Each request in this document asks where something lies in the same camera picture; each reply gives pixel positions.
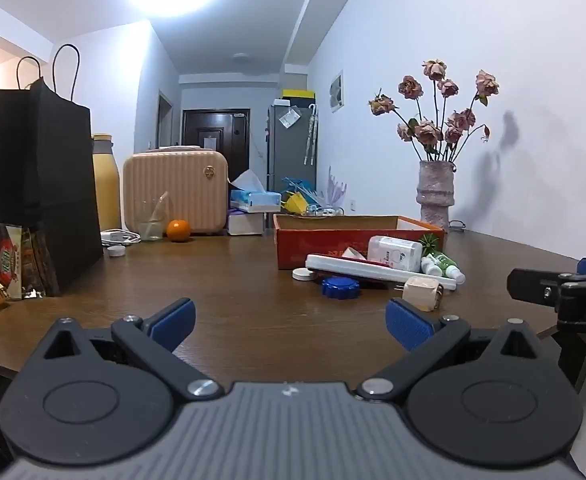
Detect dark brown door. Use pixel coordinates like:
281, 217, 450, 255
182, 108, 252, 184

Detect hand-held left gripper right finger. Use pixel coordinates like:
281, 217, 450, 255
355, 297, 549, 403

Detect white cardboard box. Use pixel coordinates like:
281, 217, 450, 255
227, 208, 267, 237

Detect pink textured vase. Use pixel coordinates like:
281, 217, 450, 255
416, 160, 456, 231

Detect blue ribbed cap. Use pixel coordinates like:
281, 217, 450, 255
321, 276, 360, 301

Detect side door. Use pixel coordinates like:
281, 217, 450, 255
157, 90, 174, 150

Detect orange fruit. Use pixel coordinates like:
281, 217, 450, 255
167, 219, 192, 243

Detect red cardboard box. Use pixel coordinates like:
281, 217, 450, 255
273, 213, 446, 271

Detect dried pink roses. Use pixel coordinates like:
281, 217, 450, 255
368, 58, 500, 164

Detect pink ribbed suitcase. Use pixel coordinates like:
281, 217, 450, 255
123, 145, 231, 235

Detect large black paper bag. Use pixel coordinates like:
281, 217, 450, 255
0, 44, 105, 297

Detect yellow box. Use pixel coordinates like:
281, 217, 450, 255
282, 89, 316, 106

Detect white charger cable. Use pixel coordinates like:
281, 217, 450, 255
100, 228, 142, 248

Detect long white box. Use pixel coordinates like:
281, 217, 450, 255
305, 254, 458, 291

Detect beige cube charger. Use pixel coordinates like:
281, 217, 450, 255
403, 276, 445, 314

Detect wall picture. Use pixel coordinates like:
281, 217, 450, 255
329, 70, 346, 114

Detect grey fridge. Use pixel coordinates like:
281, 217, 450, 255
266, 104, 318, 196

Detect hanging white umbrella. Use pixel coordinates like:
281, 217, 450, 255
304, 104, 319, 166

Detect purple flower decoration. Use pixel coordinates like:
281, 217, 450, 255
325, 166, 348, 207

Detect blue tissue box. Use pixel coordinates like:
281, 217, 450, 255
229, 169, 283, 214

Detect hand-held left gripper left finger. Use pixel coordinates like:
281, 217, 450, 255
25, 297, 225, 402

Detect clear glass cup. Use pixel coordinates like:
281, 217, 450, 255
134, 191, 170, 242

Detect yellow bottle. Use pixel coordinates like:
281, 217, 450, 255
92, 133, 122, 233

